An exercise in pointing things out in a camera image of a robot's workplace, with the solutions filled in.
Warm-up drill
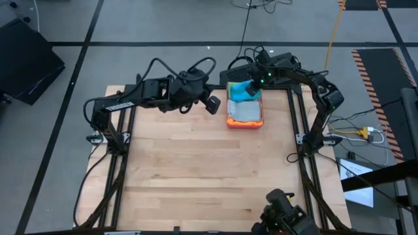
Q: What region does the white printed sheet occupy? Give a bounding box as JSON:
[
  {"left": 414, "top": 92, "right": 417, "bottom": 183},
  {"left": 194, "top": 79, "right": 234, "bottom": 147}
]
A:
[{"left": 338, "top": 157, "right": 375, "bottom": 208}]

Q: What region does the black stand beam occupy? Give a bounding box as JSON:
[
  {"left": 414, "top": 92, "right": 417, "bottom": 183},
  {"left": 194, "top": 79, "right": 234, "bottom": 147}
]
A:
[{"left": 340, "top": 87, "right": 418, "bottom": 235}]

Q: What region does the hazard-striped black floor mat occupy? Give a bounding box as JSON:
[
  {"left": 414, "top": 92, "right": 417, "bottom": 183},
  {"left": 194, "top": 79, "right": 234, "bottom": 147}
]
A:
[
  {"left": 338, "top": 0, "right": 418, "bottom": 10},
  {"left": 351, "top": 48, "right": 418, "bottom": 164}
]

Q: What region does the black metal table frame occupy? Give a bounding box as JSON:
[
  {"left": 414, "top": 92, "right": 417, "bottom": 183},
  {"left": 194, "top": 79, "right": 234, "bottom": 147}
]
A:
[{"left": 74, "top": 73, "right": 353, "bottom": 235}]

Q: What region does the red plastic tray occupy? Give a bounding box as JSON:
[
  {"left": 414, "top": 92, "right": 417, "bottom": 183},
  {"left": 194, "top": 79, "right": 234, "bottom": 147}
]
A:
[{"left": 225, "top": 81, "right": 265, "bottom": 130}]

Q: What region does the yellow hanging cable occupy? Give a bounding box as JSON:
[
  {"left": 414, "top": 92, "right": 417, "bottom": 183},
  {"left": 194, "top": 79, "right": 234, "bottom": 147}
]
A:
[{"left": 323, "top": 0, "right": 347, "bottom": 71}]

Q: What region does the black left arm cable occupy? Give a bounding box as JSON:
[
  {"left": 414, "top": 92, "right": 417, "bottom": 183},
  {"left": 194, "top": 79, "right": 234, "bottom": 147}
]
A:
[{"left": 73, "top": 140, "right": 112, "bottom": 227}]

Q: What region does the silver base bracket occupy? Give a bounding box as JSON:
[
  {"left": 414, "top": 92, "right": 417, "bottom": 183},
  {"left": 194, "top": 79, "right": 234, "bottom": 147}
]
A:
[
  {"left": 86, "top": 133, "right": 131, "bottom": 146},
  {"left": 295, "top": 133, "right": 343, "bottom": 146}
]

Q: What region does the white power cable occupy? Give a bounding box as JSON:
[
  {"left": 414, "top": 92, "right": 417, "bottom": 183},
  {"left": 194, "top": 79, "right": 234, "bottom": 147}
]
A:
[{"left": 326, "top": 125, "right": 390, "bottom": 166}]

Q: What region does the blue microfiber towel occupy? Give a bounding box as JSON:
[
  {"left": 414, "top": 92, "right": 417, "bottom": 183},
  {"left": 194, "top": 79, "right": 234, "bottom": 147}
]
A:
[{"left": 229, "top": 80, "right": 262, "bottom": 102}]

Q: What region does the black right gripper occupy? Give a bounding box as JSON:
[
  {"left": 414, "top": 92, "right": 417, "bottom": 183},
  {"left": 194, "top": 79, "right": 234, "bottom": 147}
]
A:
[{"left": 245, "top": 67, "right": 276, "bottom": 97}]

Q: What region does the black perforated computer case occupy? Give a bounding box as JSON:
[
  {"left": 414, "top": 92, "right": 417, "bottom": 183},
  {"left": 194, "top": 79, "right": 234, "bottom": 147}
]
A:
[{"left": 219, "top": 52, "right": 305, "bottom": 87}]

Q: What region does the orange microfiber towel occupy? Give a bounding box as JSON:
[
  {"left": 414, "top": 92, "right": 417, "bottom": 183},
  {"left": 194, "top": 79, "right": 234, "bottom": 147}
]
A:
[{"left": 227, "top": 116, "right": 264, "bottom": 128}]

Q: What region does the large black case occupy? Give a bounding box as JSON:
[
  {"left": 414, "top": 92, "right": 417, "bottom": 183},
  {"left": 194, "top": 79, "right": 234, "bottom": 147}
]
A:
[{"left": 0, "top": 18, "right": 66, "bottom": 106}]

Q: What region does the black hanging cable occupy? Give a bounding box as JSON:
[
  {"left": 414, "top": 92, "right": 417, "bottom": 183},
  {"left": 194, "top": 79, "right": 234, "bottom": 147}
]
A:
[{"left": 227, "top": 0, "right": 294, "bottom": 70}]

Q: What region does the grey microfiber towel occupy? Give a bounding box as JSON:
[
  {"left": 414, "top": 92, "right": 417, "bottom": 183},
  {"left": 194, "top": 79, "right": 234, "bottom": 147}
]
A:
[{"left": 227, "top": 99, "right": 263, "bottom": 123}]

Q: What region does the yellow plug connector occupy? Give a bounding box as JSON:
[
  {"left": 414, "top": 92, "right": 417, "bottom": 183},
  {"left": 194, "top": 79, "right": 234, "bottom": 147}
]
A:
[{"left": 327, "top": 123, "right": 370, "bottom": 140}]

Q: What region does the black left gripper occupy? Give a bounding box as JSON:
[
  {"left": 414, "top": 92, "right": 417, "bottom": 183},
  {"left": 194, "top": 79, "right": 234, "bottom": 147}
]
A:
[{"left": 169, "top": 67, "right": 222, "bottom": 116}]

